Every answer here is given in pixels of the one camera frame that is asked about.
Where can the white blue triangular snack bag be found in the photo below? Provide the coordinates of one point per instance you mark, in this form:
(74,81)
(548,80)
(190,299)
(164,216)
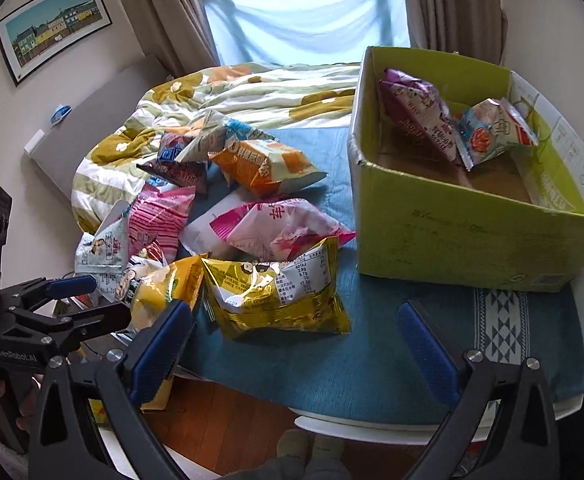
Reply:
(212,132)

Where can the dark blue red snack bag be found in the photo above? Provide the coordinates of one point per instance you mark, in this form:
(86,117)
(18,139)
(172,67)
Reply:
(177,167)

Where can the grey headboard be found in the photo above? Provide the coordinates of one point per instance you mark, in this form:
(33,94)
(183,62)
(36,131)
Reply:
(97,110)

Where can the white table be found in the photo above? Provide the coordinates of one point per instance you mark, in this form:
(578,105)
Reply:
(362,429)

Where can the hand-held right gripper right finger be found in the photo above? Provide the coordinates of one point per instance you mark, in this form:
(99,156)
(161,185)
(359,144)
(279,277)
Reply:
(424,347)

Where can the blue white small object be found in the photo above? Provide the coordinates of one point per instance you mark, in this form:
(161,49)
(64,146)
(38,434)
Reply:
(61,114)

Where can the blue patterned tablecloth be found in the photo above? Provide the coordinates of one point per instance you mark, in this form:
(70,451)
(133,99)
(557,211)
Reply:
(352,365)

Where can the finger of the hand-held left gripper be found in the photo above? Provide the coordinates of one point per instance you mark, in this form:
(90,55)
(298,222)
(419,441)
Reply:
(102,317)
(72,286)

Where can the person's foot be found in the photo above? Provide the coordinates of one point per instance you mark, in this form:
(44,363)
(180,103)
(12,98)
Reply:
(328,447)
(293,444)

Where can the orange cracker bag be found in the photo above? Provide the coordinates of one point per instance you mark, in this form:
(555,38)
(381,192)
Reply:
(267,165)

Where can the white card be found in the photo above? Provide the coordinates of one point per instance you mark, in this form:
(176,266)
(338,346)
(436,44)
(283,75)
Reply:
(34,141)

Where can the framed building picture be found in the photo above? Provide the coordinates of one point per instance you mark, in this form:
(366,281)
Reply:
(52,30)

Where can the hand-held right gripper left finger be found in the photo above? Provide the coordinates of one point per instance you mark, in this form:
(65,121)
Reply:
(164,345)

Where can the beige curtain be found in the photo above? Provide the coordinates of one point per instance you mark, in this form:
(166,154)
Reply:
(447,5)
(167,15)

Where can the white orange snack bag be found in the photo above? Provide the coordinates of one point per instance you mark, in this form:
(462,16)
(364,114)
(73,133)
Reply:
(492,132)

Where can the person's left foot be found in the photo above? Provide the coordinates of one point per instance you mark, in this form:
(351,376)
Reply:
(293,444)

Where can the gold yellow snack bag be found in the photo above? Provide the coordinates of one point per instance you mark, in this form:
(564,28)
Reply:
(272,300)

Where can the white green snack bag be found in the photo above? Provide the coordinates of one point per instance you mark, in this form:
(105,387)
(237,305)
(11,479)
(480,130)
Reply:
(134,277)

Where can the light blue window cloth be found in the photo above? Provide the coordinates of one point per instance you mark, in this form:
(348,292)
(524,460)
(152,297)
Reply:
(307,25)

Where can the person's right foot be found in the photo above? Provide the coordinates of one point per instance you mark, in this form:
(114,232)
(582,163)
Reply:
(328,447)

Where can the yellow bag under table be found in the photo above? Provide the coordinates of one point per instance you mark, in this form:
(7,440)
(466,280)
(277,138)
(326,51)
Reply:
(159,400)

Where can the green cardboard box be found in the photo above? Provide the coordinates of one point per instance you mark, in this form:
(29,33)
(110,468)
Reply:
(447,240)

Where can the purple snack bag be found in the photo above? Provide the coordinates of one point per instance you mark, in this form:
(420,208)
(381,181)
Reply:
(417,110)

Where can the floral blanket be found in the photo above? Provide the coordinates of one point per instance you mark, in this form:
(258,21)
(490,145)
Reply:
(252,95)

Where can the pink white snack bag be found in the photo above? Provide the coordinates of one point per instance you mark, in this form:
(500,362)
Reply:
(267,225)

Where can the silver triangular snack bag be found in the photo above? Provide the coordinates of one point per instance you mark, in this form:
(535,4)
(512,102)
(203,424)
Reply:
(102,250)

